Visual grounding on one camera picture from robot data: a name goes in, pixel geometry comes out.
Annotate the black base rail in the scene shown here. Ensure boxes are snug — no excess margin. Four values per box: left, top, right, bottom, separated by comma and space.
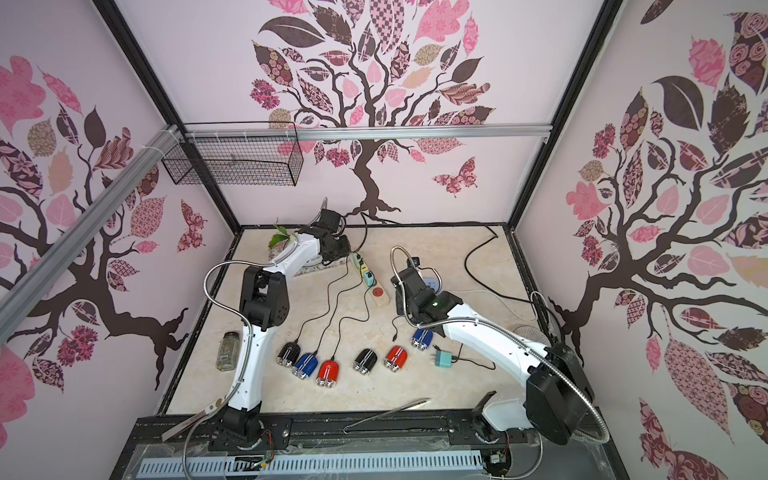
122, 406, 607, 457

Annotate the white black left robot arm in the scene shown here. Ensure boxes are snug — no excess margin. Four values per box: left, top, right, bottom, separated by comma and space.
203, 208, 351, 444

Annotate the black far left shaver cable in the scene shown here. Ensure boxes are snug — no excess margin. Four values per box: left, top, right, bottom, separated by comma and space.
295, 260, 352, 344

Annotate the glass spice jar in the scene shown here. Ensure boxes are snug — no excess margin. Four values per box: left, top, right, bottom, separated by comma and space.
215, 331, 242, 372

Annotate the floral placemat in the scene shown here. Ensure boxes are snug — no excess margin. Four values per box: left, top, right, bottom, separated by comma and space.
265, 230, 337, 279

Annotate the light blue round socket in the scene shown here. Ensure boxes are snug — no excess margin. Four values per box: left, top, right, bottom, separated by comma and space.
422, 277, 442, 293

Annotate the aluminium rail back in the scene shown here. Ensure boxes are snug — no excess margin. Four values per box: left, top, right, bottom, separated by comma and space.
184, 124, 552, 141

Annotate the white slotted cable duct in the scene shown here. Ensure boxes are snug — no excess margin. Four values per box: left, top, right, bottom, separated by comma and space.
133, 450, 484, 479

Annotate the aluminium rail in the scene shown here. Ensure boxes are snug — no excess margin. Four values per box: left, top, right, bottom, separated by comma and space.
1, 125, 182, 343
184, 124, 552, 141

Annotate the black socket power cord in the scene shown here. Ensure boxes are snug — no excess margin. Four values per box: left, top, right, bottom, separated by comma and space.
463, 223, 541, 307

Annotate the pink glass dish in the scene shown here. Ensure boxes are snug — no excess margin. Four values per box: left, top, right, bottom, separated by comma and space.
513, 325, 551, 347

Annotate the black wire basket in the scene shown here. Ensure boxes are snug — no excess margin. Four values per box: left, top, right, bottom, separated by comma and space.
162, 120, 304, 187

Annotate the red shaver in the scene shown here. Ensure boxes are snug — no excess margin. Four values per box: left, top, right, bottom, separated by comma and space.
383, 346, 408, 372
316, 360, 339, 388

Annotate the black power strip cord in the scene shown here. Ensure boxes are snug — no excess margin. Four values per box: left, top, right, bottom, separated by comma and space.
357, 211, 402, 254

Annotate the black shaver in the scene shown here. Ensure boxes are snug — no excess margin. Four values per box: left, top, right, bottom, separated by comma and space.
353, 348, 378, 375
276, 341, 301, 368

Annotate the white power strip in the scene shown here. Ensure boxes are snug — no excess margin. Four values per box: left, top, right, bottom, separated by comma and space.
351, 252, 390, 307

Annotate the aluminium rail left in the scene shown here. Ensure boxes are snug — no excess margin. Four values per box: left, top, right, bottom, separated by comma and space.
1, 125, 182, 343

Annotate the blue shaver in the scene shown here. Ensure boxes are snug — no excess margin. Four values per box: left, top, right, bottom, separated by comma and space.
411, 329, 433, 351
292, 353, 318, 380

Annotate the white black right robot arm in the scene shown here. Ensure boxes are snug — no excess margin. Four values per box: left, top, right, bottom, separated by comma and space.
389, 245, 611, 445

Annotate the teal charger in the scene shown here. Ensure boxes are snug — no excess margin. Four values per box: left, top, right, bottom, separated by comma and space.
363, 271, 376, 287
434, 350, 453, 368

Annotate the white flower with leaves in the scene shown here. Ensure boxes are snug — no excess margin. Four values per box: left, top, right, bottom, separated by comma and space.
268, 224, 294, 250

